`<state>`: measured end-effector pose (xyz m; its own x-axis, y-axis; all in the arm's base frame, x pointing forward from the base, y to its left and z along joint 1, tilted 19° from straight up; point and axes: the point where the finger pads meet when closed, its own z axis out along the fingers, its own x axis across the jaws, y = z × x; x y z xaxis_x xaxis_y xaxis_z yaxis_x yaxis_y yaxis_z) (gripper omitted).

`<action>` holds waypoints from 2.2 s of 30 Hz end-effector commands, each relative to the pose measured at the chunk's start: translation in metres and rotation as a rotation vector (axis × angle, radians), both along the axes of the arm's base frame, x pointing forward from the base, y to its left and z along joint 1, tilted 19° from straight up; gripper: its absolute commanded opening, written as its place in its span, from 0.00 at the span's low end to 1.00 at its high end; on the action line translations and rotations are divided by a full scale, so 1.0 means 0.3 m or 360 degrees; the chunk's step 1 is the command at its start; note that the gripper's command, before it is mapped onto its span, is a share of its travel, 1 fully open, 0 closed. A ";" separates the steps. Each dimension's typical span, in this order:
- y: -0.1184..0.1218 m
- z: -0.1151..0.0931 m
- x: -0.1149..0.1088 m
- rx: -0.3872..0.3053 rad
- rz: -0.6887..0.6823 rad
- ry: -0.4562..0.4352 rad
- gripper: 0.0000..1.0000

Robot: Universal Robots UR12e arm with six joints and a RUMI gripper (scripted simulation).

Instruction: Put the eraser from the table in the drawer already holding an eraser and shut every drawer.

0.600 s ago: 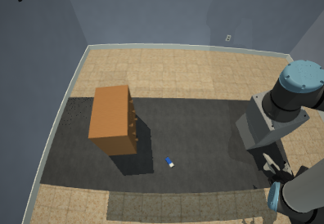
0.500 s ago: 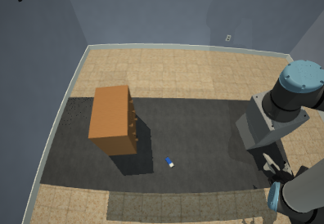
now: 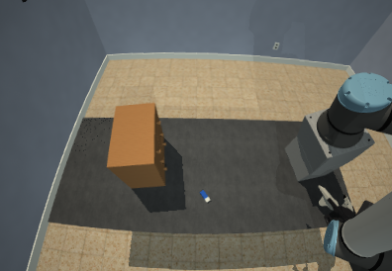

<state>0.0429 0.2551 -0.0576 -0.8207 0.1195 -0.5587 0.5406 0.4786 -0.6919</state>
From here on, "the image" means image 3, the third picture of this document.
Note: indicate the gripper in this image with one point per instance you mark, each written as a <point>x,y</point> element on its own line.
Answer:
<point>346,212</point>

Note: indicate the brown wooden chest of drawers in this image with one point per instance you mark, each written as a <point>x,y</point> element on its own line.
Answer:
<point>131,151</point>

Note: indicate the blue and white eraser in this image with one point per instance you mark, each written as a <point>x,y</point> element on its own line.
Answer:
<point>204,195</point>

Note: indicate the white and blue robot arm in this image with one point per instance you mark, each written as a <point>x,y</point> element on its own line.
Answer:
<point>362,103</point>

